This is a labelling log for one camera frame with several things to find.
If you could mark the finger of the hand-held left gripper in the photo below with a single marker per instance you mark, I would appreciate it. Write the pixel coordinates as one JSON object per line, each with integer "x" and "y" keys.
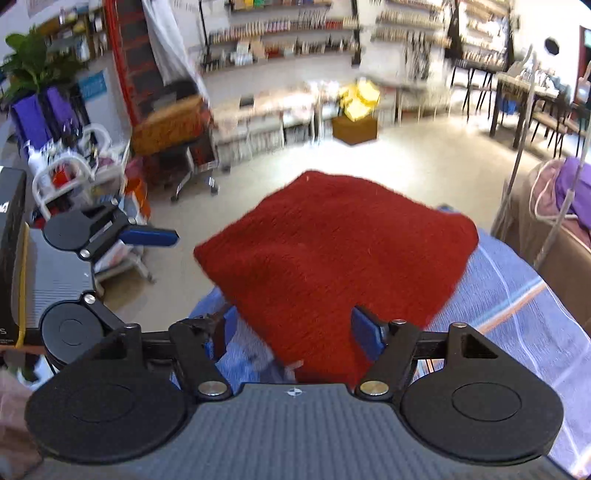
{"x": 152, "y": 237}
{"x": 104, "y": 311}

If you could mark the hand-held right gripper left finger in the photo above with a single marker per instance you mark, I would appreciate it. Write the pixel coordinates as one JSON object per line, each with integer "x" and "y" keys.
{"x": 218, "y": 337}

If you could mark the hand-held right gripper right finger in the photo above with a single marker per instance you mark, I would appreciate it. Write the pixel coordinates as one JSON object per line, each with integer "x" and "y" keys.
{"x": 367, "y": 332}

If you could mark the red knit sweater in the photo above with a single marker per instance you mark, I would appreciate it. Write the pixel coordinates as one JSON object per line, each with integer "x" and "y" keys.
{"x": 332, "y": 258}

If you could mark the white utility cart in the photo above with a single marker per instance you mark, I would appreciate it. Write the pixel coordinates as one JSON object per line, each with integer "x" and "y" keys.
{"x": 60, "y": 170}

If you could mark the office chair with brown cloth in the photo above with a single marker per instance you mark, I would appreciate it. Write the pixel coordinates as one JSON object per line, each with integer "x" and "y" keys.
{"x": 171, "y": 124}

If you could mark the blue plaid bed sheet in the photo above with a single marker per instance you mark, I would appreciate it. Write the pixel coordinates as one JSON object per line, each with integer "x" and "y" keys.
{"x": 498, "y": 323}

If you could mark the pinkish grey cloth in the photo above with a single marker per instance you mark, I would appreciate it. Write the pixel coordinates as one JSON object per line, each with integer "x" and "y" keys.
{"x": 16, "y": 415}

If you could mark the lace covered bench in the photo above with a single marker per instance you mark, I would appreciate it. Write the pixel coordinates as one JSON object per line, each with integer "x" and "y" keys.
{"x": 268, "y": 110}

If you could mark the white hanging cloth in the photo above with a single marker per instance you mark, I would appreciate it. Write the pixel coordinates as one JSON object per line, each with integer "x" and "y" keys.
{"x": 171, "y": 41}

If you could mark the brown box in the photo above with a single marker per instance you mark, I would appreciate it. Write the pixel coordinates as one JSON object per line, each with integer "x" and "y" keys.
{"x": 354, "y": 129}

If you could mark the potted plant with purple pot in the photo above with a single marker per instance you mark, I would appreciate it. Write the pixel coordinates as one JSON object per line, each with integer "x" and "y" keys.
{"x": 37, "y": 60}

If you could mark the brown bed with mauve sheet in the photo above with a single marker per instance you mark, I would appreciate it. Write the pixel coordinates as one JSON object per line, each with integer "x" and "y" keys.
{"x": 572, "y": 277}

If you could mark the yellow bag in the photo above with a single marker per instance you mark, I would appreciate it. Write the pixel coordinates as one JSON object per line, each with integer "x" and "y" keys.
{"x": 360, "y": 99}

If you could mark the white low table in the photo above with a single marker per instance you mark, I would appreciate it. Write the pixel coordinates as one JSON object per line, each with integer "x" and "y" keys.
{"x": 415, "y": 87}

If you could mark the purple cloth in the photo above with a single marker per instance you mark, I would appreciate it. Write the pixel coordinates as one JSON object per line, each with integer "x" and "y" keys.
{"x": 575, "y": 184}

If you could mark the dark dining table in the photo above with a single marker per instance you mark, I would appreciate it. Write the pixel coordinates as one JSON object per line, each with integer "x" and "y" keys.
{"x": 526, "y": 85}

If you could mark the blue wall poster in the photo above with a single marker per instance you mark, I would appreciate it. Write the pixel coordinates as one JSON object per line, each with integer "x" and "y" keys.
{"x": 94, "y": 90}

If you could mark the wooden wall shelf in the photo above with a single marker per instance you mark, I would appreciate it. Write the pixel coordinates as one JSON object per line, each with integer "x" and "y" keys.
{"x": 78, "y": 32}

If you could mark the long wall shelf with bottles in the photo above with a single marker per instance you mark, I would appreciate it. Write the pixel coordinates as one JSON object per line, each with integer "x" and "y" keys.
{"x": 277, "y": 41}

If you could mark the short wall shelf with bottles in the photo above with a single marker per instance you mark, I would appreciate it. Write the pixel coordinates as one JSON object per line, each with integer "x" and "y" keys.
{"x": 411, "y": 23}

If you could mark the round black wall decoration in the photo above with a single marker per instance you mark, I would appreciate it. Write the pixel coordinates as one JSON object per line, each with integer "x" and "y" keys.
{"x": 552, "y": 45}

